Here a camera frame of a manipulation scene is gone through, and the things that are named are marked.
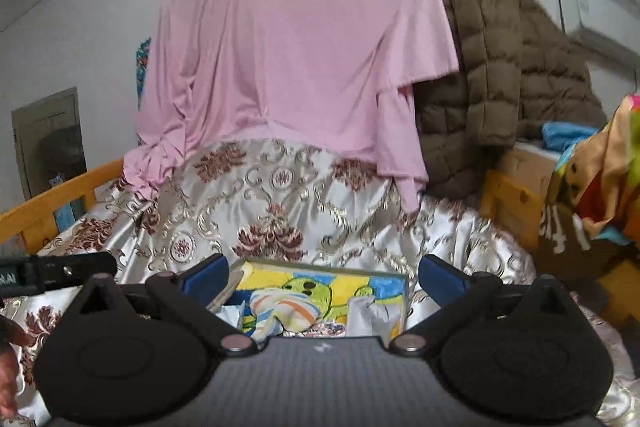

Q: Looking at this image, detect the pink hanging cloth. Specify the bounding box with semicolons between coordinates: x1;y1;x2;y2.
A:
122;0;461;212

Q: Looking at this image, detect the floral satin blanket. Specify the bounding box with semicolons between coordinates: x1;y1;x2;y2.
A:
0;137;640;427

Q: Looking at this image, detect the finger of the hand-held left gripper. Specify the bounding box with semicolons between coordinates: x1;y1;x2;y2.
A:
0;251;118;299

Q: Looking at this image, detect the colourful wall poster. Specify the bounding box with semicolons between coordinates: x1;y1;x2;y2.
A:
135;38;152;108

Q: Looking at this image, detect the white air conditioner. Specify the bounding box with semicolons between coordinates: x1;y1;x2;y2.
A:
557;0;640;72

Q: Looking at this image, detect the grey wall cabinet door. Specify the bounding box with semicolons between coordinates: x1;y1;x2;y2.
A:
11;87;88;202

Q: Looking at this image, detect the brown puffer jacket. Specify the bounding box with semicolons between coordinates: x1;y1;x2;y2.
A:
412;0;608;198

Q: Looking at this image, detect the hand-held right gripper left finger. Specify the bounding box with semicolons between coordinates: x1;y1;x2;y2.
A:
65;253;258;358

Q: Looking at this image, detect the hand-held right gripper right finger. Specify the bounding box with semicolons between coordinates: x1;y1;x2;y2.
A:
390;255;576;355

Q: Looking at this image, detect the wooden bed rail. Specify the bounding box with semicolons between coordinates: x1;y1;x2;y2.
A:
0;157;126;253

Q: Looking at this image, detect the colourful cartoon blanket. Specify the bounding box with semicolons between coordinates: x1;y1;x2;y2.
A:
545;92;640;253

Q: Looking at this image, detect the wooden headboard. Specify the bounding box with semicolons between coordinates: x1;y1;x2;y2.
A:
480;169;548;250

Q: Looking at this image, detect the person's left hand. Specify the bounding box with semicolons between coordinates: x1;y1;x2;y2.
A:
0;314;28;415

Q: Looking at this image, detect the grey storage box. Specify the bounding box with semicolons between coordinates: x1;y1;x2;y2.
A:
207;257;411;340

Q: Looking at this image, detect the striped pastel towel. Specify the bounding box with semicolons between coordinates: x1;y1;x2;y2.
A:
247;289;323;340

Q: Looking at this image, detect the yellow blue cartoon towel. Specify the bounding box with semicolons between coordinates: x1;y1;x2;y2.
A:
235;262;406;338

